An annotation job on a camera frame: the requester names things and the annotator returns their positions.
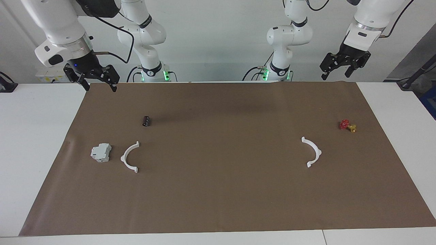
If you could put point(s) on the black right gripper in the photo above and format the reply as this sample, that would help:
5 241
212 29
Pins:
85 64

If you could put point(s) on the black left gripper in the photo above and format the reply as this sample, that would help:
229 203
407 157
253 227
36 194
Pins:
354 54

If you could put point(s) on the white half pipe clamp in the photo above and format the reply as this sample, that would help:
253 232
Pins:
318 151
123 157

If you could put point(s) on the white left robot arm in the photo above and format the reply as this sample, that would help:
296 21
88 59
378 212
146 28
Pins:
289 34

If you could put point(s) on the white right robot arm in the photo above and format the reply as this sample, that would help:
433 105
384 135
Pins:
54 20

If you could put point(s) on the white power strip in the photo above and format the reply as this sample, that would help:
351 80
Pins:
46 77

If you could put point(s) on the red yellow valve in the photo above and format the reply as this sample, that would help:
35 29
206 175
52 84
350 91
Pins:
344 124

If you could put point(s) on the black cylindrical capacitor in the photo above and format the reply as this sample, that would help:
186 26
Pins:
146 121

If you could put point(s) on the black tripod stand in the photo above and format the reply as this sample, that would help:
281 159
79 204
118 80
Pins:
414 76

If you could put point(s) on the grey circuit breaker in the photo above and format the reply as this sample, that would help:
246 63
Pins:
100 152

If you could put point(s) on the blue crate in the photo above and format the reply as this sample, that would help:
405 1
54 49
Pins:
430 102

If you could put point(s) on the brown paper mat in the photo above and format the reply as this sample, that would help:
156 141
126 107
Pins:
218 190

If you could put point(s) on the black clamp bracket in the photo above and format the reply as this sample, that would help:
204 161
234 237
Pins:
6 85

